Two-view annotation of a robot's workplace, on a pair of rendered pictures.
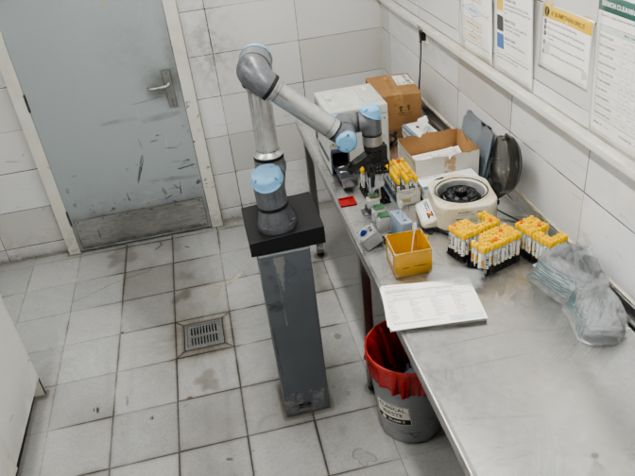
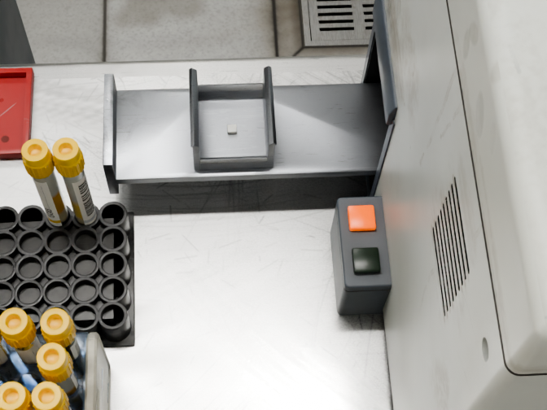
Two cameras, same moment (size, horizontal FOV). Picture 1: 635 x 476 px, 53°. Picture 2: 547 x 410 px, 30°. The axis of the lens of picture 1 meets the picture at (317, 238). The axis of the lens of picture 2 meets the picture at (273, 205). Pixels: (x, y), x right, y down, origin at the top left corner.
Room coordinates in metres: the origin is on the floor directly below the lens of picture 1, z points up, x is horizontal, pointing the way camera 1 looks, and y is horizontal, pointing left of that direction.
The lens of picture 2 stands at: (2.53, -0.48, 1.49)
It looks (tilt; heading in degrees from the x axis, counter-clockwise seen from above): 64 degrees down; 91
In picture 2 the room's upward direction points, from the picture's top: 5 degrees clockwise
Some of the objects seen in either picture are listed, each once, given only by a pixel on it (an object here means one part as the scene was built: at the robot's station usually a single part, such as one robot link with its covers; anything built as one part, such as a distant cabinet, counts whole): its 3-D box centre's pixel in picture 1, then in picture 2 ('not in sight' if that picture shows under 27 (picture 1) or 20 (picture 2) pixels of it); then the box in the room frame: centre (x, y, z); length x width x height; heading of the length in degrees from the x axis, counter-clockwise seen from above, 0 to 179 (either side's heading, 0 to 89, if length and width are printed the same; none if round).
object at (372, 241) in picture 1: (374, 235); not in sight; (1.98, -0.21, 0.92); 0.13 x 0.07 x 0.08; 98
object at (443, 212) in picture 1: (455, 203); not in sight; (2.10, -0.55, 0.94); 0.30 x 0.24 x 0.12; 89
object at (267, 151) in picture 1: (263, 119); not in sight; (2.24, 0.15, 1.32); 0.15 x 0.12 x 0.55; 177
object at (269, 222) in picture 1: (275, 213); not in sight; (2.10, 0.15, 0.99); 0.15 x 0.15 x 0.10
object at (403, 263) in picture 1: (408, 253); not in sight; (1.83, -0.31, 0.93); 0.13 x 0.13 x 0.10; 6
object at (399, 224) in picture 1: (401, 228); not in sight; (2.00, -0.31, 0.92); 0.10 x 0.07 x 0.10; 15
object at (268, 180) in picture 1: (268, 185); not in sight; (2.11, 0.16, 1.11); 0.13 x 0.12 x 0.14; 177
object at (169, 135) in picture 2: (344, 171); (267, 124); (2.52, -0.15, 0.92); 0.21 x 0.07 x 0.05; 8
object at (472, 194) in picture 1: (460, 196); not in sight; (2.10, -0.56, 0.97); 0.15 x 0.15 x 0.07
